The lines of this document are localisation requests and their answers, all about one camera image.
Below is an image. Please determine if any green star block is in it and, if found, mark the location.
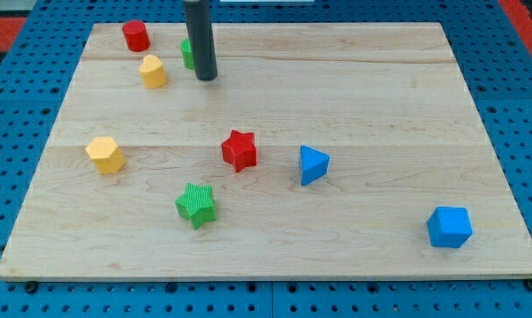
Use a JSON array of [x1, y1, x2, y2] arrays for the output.
[[175, 183, 217, 230]]

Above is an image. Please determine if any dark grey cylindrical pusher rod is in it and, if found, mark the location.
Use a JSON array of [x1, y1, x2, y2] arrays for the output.
[[183, 0, 217, 81]]

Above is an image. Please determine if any red cylinder block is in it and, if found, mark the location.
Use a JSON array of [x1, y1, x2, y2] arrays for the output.
[[122, 19, 150, 52]]

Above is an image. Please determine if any yellow hexagon block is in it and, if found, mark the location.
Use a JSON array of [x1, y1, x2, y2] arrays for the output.
[[85, 136, 125, 175]]

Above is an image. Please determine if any yellow heart block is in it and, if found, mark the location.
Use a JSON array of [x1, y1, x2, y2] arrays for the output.
[[139, 55, 168, 89]]

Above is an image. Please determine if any light wooden board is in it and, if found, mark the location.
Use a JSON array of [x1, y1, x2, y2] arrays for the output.
[[0, 23, 532, 282]]

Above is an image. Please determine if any blue perforated base mat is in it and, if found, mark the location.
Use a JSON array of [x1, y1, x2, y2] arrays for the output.
[[0, 0, 532, 317]]

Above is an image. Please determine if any red star block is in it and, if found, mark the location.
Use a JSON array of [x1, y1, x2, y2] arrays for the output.
[[221, 130, 257, 172]]

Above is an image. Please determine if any blue cube block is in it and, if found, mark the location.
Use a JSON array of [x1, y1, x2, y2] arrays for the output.
[[427, 206, 474, 248]]

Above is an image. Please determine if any green block behind rod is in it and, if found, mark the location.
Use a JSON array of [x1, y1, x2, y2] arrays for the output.
[[180, 38, 194, 70]]

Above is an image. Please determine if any blue triangle block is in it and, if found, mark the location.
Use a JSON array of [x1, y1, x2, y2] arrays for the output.
[[300, 145, 331, 186]]

